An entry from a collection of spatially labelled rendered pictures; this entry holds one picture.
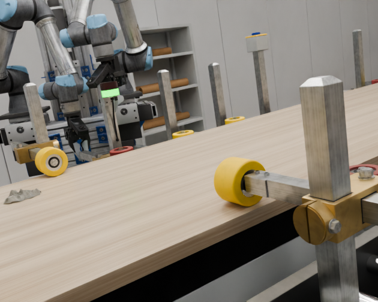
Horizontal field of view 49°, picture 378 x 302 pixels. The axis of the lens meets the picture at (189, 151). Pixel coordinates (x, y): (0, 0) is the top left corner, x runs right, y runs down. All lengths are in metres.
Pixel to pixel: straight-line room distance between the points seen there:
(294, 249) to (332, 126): 0.38
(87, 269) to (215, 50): 5.05
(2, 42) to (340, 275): 1.76
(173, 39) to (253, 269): 4.33
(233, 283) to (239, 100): 5.14
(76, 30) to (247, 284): 1.26
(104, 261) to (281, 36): 6.13
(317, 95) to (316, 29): 6.92
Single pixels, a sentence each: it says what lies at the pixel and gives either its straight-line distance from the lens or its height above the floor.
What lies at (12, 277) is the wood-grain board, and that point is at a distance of 0.66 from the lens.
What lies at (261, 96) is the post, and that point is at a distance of 1.93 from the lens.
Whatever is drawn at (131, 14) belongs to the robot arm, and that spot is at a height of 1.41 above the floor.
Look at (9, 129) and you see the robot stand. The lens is 2.13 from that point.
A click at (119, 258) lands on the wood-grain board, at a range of 0.61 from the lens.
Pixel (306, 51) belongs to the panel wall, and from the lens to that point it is 7.11.
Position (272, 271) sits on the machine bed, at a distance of 0.80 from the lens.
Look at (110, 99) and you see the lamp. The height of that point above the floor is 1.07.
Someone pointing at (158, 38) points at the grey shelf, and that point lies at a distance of 4.95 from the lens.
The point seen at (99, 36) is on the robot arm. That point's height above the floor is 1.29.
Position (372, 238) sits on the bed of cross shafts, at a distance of 0.73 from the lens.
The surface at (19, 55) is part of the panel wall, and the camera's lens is 4.19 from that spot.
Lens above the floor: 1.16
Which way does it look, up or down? 12 degrees down
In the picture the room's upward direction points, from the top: 9 degrees counter-clockwise
